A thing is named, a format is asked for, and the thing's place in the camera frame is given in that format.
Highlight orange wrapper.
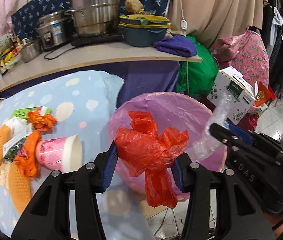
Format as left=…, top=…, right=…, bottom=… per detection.
left=28, top=111, right=57, bottom=132
left=13, top=130, right=42, bottom=180

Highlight clear plastic bag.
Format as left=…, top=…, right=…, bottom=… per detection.
left=192, top=92, right=235, bottom=163

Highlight pink paper cup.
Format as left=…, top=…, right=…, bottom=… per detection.
left=35, top=135, right=83, bottom=173

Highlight green white small carton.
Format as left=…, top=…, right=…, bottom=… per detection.
left=3, top=124, right=33, bottom=161

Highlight white tissue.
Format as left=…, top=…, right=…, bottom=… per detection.
left=4, top=117, right=27, bottom=137

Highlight bright green long box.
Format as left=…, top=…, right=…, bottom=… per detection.
left=12, top=106, right=52, bottom=119

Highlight red plastic bag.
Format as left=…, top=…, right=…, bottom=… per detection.
left=114, top=111, right=189, bottom=209

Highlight pink lined trash bin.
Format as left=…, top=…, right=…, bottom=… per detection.
left=108, top=92, right=227, bottom=202

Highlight red orange paper packet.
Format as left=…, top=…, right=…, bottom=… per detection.
left=254, top=82, right=275, bottom=107

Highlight white floral cardboard box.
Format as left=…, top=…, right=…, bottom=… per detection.
left=207, top=67, right=256, bottom=125

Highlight green plastic bag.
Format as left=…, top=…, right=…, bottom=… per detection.
left=176, top=35, right=219, bottom=98

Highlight pink floral fabric bundle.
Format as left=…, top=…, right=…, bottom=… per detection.
left=211, top=30, right=270, bottom=87

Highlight light blue spotted tablecloth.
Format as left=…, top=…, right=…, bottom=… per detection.
left=0, top=70, right=154, bottom=239

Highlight purple folded cloth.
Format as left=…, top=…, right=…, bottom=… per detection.
left=153, top=35, right=197, bottom=57

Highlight dark soy sauce bottle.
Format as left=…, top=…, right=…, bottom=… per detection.
left=0, top=56, right=7, bottom=76

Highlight beige curtain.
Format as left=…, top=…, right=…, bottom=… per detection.
left=168, top=0, right=265, bottom=49

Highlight small steel lidded pot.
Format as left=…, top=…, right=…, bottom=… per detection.
left=20, top=38, right=43, bottom=63

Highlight black induction cooktop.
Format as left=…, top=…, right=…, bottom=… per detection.
left=70, top=33, right=122, bottom=47

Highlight dark teal basin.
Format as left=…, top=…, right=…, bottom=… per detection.
left=119, top=26, right=167, bottom=47

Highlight steel rice cooker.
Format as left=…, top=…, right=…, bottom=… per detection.
left=37, top=10, right=75, bottom=51

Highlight yellow green stacked trays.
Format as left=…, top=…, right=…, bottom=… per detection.
left=119, top=14, right=171, bottom=29

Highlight navy patterned cloth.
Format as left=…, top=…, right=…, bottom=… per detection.
left=12, top=0, right=170, bottom=40

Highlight brown loofah sponge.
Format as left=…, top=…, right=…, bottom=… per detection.
left=125, top=0, right=143, bottom=13

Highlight large steel steamer pot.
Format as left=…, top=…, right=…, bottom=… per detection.
left=64, top=0, right=121, bottom=37

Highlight white cord switch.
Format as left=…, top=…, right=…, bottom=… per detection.
left=181, top=19, right=188, bottom=30

